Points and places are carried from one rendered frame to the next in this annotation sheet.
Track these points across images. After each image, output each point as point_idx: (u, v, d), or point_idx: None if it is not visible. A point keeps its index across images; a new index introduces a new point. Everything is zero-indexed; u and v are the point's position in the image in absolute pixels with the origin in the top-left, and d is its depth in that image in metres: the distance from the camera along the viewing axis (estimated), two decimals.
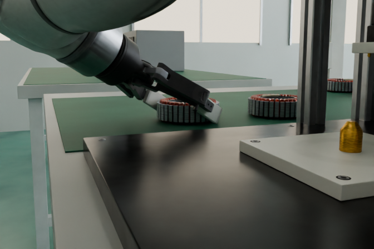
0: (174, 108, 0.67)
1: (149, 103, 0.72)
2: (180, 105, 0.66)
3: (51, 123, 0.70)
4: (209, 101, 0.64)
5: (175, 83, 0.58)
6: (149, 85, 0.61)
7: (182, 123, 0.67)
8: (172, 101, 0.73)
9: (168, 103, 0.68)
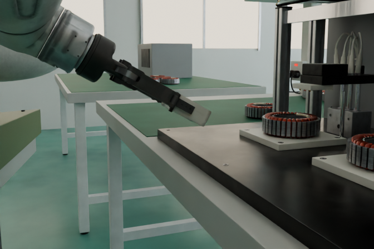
0: (273, 122, 0.76)
1: (182, 98, 0.68)
2: (277, 120, 0.75)
3: (123, 121, 1.13)
4: None
5: None
6: None
7: (280, 136, 0.76)
8: (278, 115, 0.82)
9: (270, 117, 0.77)
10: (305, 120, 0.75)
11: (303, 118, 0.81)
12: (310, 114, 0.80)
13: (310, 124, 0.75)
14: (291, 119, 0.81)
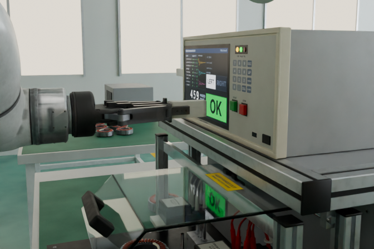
0: None
1: (175, 103, 0.71)
2: None
3: (35, 219, 1.29)
4: None
5: None
6: (118, 103, 0.69)
7: None
8: (137, 245, 0.98)
9: None
10: None
11: (156, 248, 0.96)
12: (161, 246, 0.96)
13: None
14: None
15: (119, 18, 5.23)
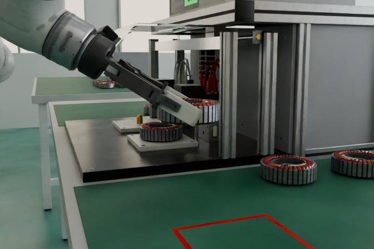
0: None
1: (171, 95, 0.66)
2: None
3: (53, 116, 1.60)
4: None
5: None
6: (131, 66, 0.73)
7: (163, 121, 0.69)
8: None
9: None
10: None
11: None
12: (211, 101, 0.71)
13: None
14: None
15: (120, 0, 5.55)
